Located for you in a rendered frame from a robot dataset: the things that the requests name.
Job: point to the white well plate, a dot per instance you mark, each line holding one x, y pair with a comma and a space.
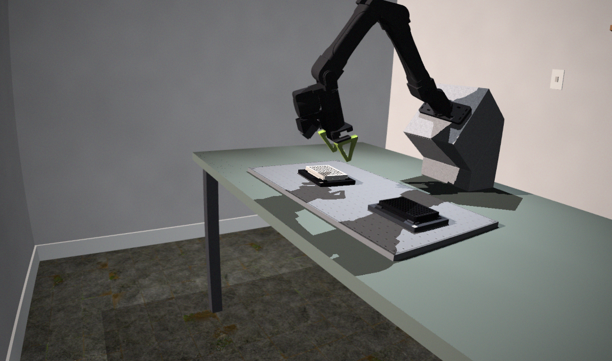
326, 172

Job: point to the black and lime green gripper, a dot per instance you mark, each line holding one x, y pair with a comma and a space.
335, 134

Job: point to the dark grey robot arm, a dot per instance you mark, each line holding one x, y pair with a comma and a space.
394, 19

